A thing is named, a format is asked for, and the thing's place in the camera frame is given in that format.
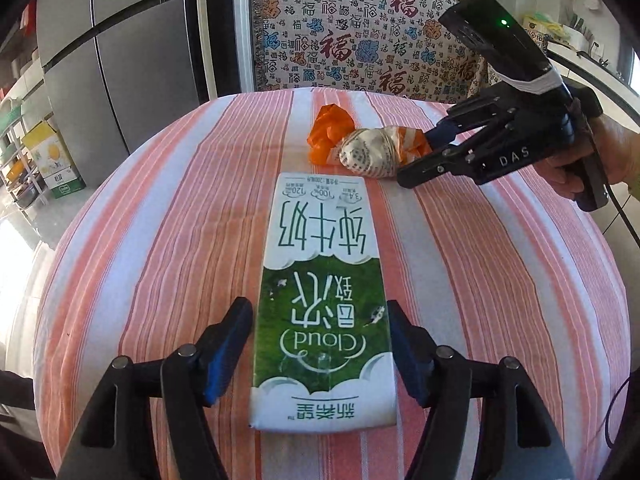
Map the orange white snack wrapper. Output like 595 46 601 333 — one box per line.
307 104 432 179

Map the green white milk carton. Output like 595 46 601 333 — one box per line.
250 172 397 434

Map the person right hand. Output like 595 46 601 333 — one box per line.
534 115 640 200

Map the patterned fabric cover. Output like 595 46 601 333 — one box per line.
250 0 489 104

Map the pink striped tablecloth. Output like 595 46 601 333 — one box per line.
34 89 631 479

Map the yellow cardboard box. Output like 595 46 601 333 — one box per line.
23 120 86 198

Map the white storage rack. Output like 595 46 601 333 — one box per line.
1 98 48 214

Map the grey refrigerator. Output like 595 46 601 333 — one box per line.
37 0 209 186

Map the black cable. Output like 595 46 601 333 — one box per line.
602 181 640 451

